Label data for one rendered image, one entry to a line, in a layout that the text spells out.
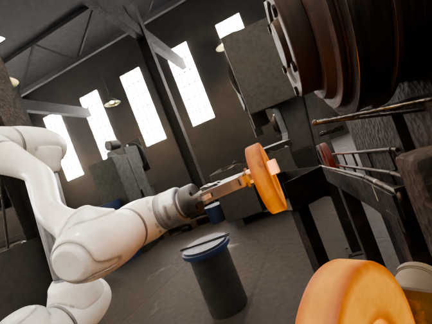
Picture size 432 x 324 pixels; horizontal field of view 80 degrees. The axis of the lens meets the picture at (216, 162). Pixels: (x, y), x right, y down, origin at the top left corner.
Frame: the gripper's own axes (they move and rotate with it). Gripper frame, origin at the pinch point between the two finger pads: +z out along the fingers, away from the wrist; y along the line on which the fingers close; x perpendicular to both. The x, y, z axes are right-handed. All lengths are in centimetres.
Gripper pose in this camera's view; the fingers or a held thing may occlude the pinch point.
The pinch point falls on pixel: (262, 171)
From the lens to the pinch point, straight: 57.1
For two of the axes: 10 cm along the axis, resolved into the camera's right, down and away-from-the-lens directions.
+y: -2.4, 1.0, -9.7
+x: -4.1, -9.1, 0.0
